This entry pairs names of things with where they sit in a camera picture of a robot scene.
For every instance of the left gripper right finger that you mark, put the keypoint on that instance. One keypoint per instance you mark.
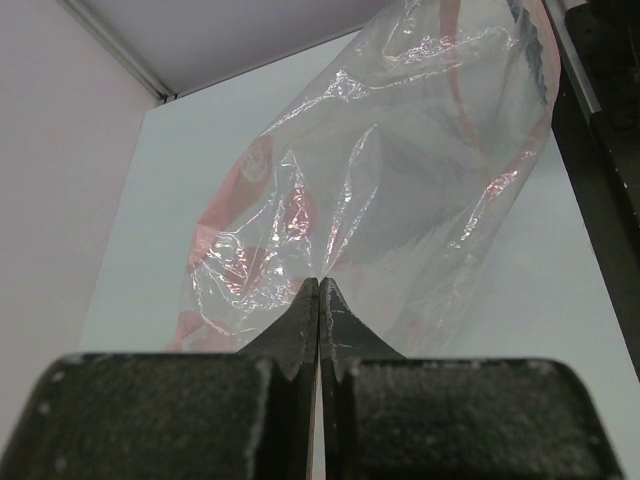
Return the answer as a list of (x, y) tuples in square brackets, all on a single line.
[(390, 417)]

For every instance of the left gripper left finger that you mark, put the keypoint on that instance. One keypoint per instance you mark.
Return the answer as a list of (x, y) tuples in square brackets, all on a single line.
[(242, 415)]

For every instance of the clear zip top bag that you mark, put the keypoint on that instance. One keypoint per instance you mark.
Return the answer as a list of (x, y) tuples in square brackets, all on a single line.
[(390, 173)]

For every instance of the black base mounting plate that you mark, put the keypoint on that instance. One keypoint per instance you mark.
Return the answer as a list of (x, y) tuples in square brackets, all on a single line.
[(596, 124)]

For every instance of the left aluminium frame post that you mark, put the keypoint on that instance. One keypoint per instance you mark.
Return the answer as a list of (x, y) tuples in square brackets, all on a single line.
[(119, 48)]

